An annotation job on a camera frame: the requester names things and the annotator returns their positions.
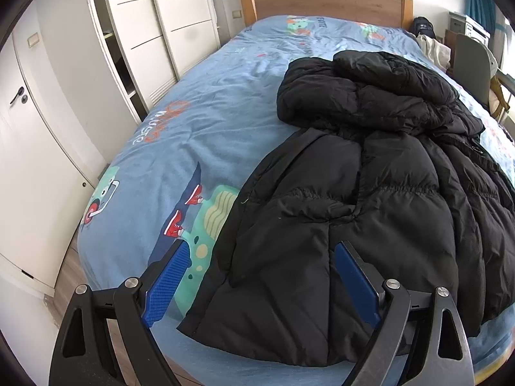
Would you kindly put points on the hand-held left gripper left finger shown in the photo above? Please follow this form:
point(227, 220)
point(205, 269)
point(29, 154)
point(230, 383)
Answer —
point(169, 285)

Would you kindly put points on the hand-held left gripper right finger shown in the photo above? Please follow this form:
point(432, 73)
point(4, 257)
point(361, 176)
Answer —
point(356, 281)

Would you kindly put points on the black puffer coat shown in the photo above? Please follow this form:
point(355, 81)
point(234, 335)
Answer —
point(362, 193)

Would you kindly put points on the bed with blue printed sheet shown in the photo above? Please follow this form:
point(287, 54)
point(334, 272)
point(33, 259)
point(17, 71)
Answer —
point(201, 108)

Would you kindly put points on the white door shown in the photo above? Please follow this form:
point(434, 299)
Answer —
point(36, 148)

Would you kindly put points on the brown garment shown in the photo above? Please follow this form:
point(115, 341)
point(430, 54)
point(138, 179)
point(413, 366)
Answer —
point(499, 96)

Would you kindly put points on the beige cloth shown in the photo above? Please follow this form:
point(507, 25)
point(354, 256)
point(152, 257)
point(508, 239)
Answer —
point(434, 52)

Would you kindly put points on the grey chair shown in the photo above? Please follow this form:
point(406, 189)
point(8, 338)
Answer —
point(472, 64)

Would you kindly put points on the black backpack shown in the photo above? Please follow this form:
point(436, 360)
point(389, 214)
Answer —
point(420, 26)

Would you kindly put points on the white wardrobe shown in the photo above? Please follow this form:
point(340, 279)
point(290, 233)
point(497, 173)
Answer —
point(169, 20)

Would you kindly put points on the white printer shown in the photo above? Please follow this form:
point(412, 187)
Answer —
point(468, 26)

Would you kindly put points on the teal curtain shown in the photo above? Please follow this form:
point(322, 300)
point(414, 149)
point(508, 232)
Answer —
point(476, 2)

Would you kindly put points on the wall switch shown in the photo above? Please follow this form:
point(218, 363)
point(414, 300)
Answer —
point(33, 40)
point(236, 13)

